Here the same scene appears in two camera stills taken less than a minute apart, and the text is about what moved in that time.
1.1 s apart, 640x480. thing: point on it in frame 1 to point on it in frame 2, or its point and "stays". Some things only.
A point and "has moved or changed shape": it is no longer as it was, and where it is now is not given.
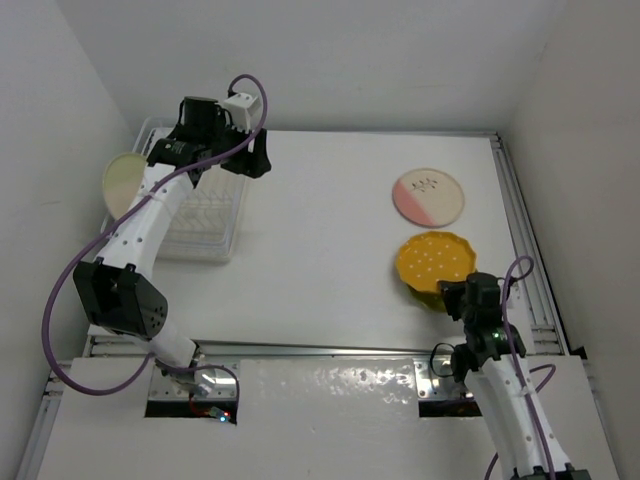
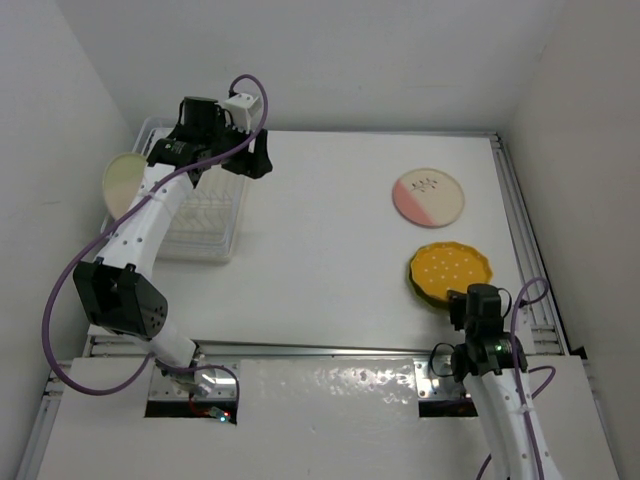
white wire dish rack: [206, 228] stays
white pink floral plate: [428, 197] stays
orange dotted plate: [427, 257] has moved or changed shape
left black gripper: [252, 163] stays
